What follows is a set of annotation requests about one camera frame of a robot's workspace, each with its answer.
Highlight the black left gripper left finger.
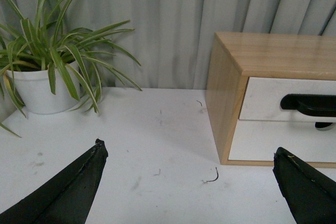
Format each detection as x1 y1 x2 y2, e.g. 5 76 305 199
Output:
1 139 108 223

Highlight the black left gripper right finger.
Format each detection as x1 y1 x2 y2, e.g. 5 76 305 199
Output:
273 147 335 223

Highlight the white drawer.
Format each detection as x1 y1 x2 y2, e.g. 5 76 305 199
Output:
228 120 335 163
239 77 335 122

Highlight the wooden drawer cabinet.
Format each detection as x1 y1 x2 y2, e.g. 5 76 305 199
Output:
206 32 335 168

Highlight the white plant pot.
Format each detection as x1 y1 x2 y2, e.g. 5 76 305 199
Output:
6 70 79 114

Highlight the green spider plant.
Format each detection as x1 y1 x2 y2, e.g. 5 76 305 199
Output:
0 0 143 138

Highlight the grey curtain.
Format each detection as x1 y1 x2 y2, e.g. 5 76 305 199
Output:
0 0 336 109

